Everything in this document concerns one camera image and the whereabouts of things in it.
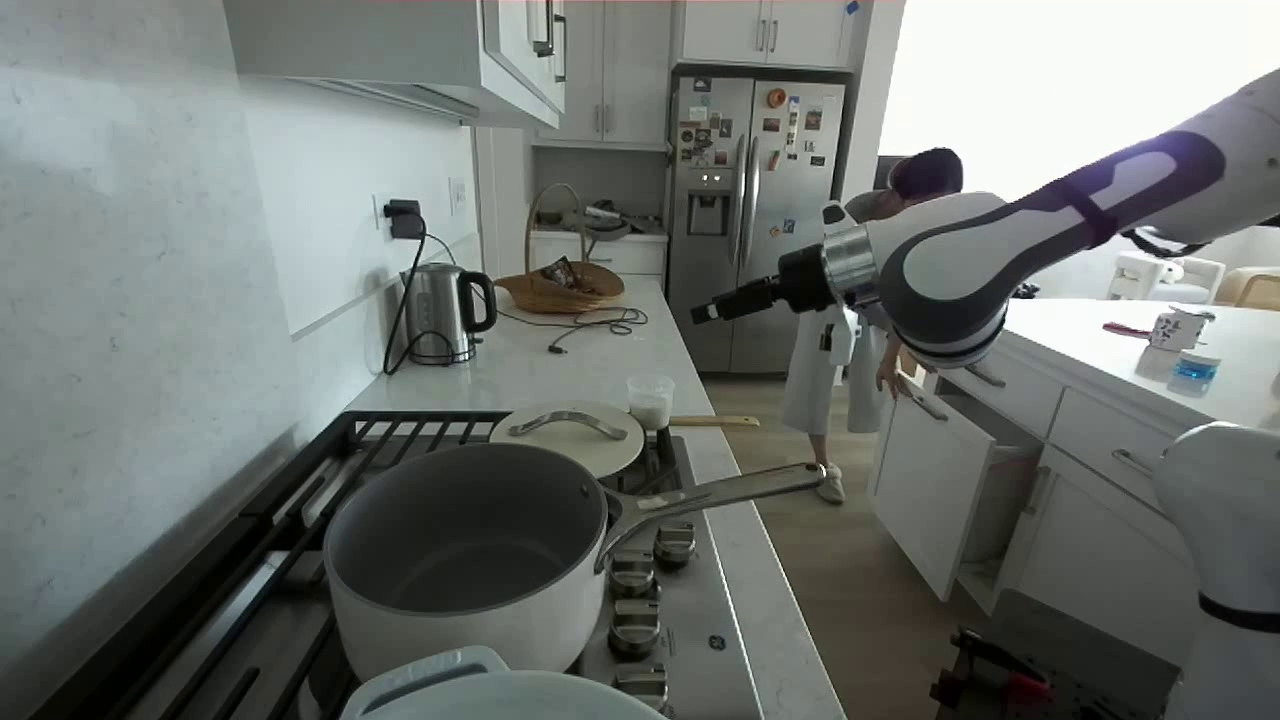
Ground clear plastic cup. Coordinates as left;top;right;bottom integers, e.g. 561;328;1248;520
626;374;677;432

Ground white pot lid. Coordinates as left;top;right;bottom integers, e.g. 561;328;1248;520
340;645;669;720

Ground steel refrigerator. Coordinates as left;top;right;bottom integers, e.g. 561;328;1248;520
667;74;847;375

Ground person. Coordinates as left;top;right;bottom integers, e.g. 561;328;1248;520
781;147;966;505

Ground row of white cabinets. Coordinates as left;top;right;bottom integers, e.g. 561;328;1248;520
535;0;863;153

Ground stove knob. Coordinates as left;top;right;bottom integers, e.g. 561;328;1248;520
607;599;662;658
654;521;697;568
612;664;670;714
609;549;657;599

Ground window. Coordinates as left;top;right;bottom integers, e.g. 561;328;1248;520
878;0;1280;203

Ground white kitchen island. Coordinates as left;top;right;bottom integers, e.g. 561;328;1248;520
871;298;1280;663

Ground steel electric kettle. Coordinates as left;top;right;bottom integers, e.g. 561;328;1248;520
399;262;499;367

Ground gas stove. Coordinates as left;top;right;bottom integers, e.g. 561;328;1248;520
28;409;767;720

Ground patterned white mug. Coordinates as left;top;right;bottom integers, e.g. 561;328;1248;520
1149;307;1217;352

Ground white chair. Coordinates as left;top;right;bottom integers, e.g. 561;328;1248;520
1107;252;1227;305

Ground blue plastic container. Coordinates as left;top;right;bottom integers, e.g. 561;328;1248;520
1167;351;1224;397

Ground beige chair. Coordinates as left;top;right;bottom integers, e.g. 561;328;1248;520
1214;265;1280;310

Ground black stove grate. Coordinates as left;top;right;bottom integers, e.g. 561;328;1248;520
120;410;691;720

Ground wicker basket with handle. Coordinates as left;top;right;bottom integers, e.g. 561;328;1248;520
494;182;627;316

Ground white lid with metal handle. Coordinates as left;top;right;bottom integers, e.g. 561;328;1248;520
488;401;647;480

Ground black kettle cable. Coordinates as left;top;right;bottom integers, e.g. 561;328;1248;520
382;222;459;377

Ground wall socket with black plug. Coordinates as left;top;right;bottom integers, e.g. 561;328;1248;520
374;194;427;241

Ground white saucepan with metal handle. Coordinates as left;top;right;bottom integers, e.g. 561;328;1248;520
322;442;829;687

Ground white wall cabinet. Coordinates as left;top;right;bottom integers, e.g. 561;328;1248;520
222;0;569;130

